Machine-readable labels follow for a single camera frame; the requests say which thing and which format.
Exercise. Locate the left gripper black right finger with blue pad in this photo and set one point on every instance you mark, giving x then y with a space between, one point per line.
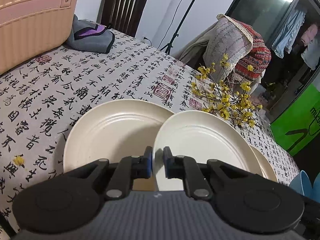
244 200

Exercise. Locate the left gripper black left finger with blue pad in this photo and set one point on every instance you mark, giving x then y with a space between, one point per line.
71 200

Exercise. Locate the cream plate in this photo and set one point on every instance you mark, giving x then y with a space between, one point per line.
266 168
113 130
202 136

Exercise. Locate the blue bowl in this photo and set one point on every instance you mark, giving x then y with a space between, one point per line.
302 184

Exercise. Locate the green paper bag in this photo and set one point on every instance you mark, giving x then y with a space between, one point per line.
299 124

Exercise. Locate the calligraphy print tablecloth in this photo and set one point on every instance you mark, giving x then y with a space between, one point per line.
42 99

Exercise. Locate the yellow flower branch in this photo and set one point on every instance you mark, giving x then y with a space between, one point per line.
229 100

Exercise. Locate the chair draped with patterned cloths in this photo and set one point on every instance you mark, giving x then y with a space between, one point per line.
236 51

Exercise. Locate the white hanging garment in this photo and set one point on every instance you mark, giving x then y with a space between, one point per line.
311 54

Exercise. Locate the grey purple pouch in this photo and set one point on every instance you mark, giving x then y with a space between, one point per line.
90 36

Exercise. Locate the light blue hanging shirt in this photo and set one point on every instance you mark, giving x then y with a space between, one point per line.
288 33

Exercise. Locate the black light stand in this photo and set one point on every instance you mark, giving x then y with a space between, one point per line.
168 47

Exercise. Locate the pink hanging garment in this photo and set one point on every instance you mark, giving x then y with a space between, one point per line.
309 34

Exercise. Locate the pink suitcase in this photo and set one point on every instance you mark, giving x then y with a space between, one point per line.
32 27

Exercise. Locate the black framed sliding window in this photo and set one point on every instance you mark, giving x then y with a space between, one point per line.
285 79

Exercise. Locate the dark wooden chair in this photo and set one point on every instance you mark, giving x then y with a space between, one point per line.
121 15

